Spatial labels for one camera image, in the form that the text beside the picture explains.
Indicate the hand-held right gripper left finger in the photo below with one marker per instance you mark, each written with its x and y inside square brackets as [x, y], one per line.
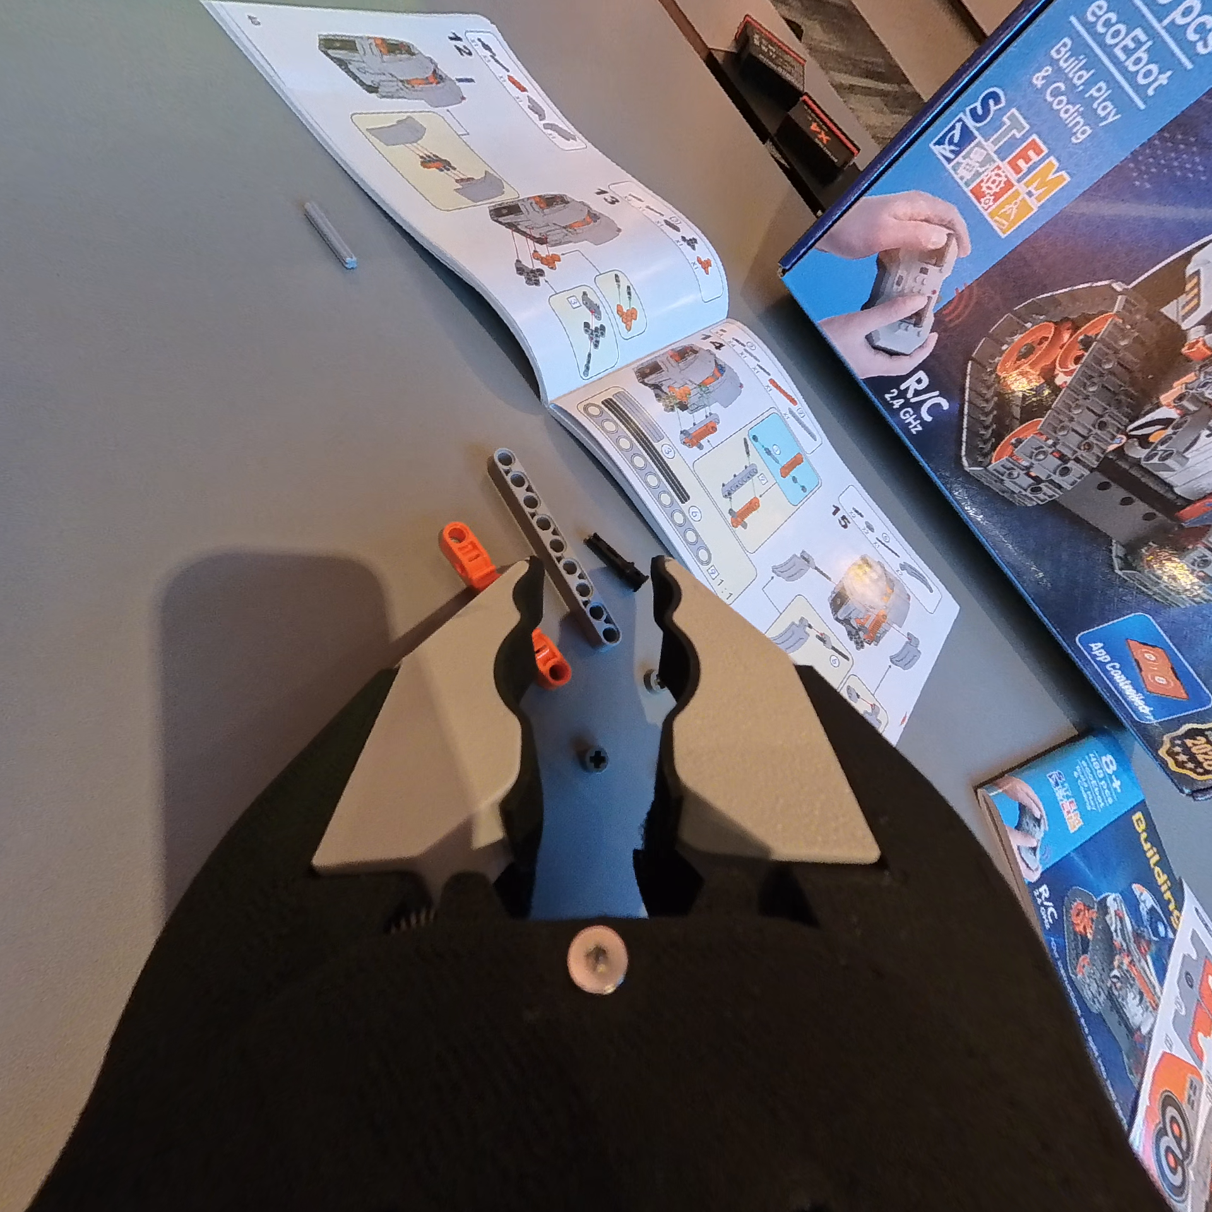
[425, 776]

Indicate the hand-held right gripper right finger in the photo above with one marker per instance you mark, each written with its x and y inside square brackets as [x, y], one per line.
[766, 776]

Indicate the long black pin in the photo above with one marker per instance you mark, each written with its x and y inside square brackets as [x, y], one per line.
[614, 559]

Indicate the thin grey axle rod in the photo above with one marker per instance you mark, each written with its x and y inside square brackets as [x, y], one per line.
[330, 236]

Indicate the orange toothed beam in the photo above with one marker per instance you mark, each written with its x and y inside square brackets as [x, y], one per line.
[461, 548]

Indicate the grey holed beam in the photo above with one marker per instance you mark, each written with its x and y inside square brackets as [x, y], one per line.
[548, 539]

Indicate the blue cover booklet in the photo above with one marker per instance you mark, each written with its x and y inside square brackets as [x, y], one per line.
[1087, 851]

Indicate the blue toy robot box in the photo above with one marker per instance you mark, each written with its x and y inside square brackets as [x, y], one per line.
[1041, 529]

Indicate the open instruction booklet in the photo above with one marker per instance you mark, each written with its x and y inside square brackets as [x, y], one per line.
[529, 189]

